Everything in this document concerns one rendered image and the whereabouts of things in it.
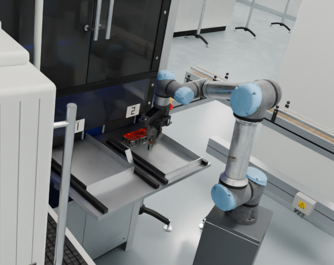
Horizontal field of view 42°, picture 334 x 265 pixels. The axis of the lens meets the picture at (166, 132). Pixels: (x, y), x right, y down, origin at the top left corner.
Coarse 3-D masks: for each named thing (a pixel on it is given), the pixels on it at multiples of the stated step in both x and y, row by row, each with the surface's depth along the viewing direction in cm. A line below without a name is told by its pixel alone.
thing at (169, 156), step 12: (120, 144) 207; (144, 144) 216; (156, 144) 218; (168, 144) 221; (180, 144) 216; (144, 156) 206; (156, 156) 208; (168, 156) 210; (180, 156) 212; (192, 156) 213; (156, 168) 194; (168, 168) 201; (180, 168) 198
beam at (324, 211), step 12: (216, 144) 303; (228, 144) 303; (216, 156) 306; (252, 156) 294; (264, 168) 283; (276, 180) 277; (288, 180) 276; (276, 192) 279; (288, 192) 273; (312, 192) 268; (324, 204) 259; (312, 216) 266; (324, 216) 260
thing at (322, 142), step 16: (192, 80) 301; (224, 80) 294; (272, 112) 269; (288, 112) 267; (272, 128) 267; (288, 128) 260; (304, 128) 256; (320, 128) 259; (304, 144) 256; (320, 144) 249
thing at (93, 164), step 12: (84, 144) 206; (96, 144) 206; (60, 156) 194; (84, 156) 197; (96, 156) 199; (108, 156) 201; (60, 168) 183; (72, 168) 188; (84, 168) 189; (96, 168) 191; (108, 168) 192; (120, 168) 194; (132, 168) 191; (84, 180) 182; (96, 180) 183; (108, 180) 182
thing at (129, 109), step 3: (135, 105) 214; (138, 105) 216; (129, 108) 212; (135, 108) 216; (138, 108) 217; (129, 111) 213; (135, 111) 217; (138, 111) 218; (126, 114) 212; (129, 114) 214; (135, 114) 218; (126, 117) 214
